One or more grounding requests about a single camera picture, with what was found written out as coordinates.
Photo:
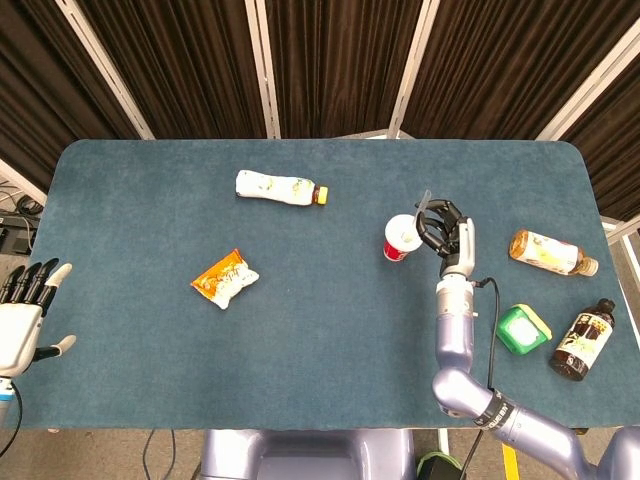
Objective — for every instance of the dark bottle black cap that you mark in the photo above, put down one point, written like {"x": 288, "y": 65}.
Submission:
{"x": 582, "y": 342}

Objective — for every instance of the grey robot torso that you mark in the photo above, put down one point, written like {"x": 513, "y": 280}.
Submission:
{"x": 300, "y": 455}

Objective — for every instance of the blue table cloth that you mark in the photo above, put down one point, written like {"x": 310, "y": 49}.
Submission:
{"x": 200, "y": 360}

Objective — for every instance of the white label bottle yellow cap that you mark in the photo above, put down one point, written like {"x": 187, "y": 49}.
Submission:
{"x": 275, "y": 188}

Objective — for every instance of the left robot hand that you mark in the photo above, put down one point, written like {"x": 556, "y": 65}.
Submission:
{"x": 17, "y": 327}

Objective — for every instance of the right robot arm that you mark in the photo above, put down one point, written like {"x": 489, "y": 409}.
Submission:
{"x": 452, "y": 330}

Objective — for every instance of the black box green rim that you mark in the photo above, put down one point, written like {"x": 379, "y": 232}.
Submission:
{"x": 437, "y": 467}

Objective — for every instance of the brown curtain partition panel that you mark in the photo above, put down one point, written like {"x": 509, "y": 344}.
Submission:
{"x": 500, "y": 65}
{"x": 185, "y": 65}
{"x": 35, "y": 90}
{"x": 340, "y": 60}
{"x": 615, "y": 150}

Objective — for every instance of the amber tea bottle beige cap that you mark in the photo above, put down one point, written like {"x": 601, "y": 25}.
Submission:
{"x": 547, "y": 252}

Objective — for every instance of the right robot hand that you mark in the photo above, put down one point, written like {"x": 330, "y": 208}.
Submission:
{"x": 465, "y": 250}

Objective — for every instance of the orange white snack packet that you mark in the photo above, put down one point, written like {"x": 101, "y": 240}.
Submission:
{"x": 225, "y": 280}

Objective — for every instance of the red paper cup white lid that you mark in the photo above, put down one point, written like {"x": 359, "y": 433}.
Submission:
{"x": 400, "y": 235}

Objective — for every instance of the green wipes box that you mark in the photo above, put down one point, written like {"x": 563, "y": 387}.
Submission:
{"x": 520, "y": 331}

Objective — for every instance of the black floor device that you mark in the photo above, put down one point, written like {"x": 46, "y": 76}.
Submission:
{"x": 15, "y": 235}

